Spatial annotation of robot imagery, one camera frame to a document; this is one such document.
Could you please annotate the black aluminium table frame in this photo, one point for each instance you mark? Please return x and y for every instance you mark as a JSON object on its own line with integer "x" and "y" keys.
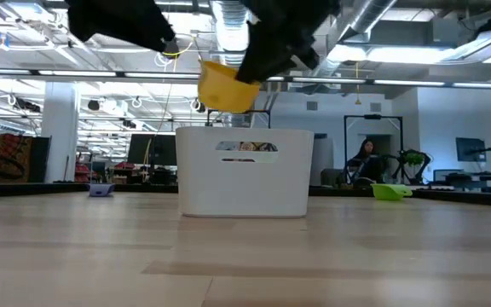
{"x": 463, "y": 197}

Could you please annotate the white column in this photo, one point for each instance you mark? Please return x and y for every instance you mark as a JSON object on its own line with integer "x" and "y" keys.
{"x": 60, "y": 136}

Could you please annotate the white plastic basket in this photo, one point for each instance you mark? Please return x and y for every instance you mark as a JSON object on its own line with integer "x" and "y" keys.
{"x": 245, "y": 187}

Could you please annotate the silver ribbed ventilation duct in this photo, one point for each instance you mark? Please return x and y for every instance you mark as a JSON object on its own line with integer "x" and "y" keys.
{"x": 228, "y": 30}

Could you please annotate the black background robot arm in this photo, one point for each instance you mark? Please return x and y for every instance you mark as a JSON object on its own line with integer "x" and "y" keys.
{"x": 420, "y": 172}

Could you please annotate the yellow measuring cup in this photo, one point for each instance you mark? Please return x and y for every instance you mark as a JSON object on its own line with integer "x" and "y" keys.
{"x": 222, "y": 94}

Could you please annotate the green measuring cup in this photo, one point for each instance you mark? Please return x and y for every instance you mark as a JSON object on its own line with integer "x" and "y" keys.
{"x": 388, "y": 192}

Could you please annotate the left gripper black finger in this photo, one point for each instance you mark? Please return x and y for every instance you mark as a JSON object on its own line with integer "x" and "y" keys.
{"x": 130, "y": 21}
{"x": 81, "y": 19}

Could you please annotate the silver smooth ventilation duct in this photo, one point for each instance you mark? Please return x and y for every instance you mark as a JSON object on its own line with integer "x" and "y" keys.
{"x": 369, "y": 13}

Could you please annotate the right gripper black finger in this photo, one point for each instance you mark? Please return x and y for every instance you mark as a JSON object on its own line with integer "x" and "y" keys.
{"x": 308, "y": 56}
{"x": 267, "y": 59}

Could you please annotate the small green background plant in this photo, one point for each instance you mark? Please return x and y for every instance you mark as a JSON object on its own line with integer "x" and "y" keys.
{"x": 414, "y": 158}

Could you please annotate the person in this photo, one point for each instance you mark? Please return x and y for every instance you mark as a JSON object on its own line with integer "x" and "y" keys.
{"x": 367, "y": 164}

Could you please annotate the dark blue measuring cup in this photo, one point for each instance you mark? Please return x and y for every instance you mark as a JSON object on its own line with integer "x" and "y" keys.
{"x": 100, "y": 190}

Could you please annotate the black overhead dome camera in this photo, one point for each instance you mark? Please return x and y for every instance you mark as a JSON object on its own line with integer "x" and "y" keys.
{"x": 172, "y": 48}

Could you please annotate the long ceiling light strip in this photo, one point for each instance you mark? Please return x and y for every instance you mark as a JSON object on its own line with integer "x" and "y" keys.
{"x": 79, "y": 73}

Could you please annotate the black desk monitor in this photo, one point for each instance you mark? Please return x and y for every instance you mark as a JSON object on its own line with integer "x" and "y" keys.
{"x": 151, "y": 149}

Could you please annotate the black wall monitor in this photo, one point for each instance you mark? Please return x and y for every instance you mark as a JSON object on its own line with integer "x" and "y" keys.
{"x": 470, "y": 149}

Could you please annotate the tall black frame stand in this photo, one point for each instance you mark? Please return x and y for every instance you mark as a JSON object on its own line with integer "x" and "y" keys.
{"x": 373, "y": 116}

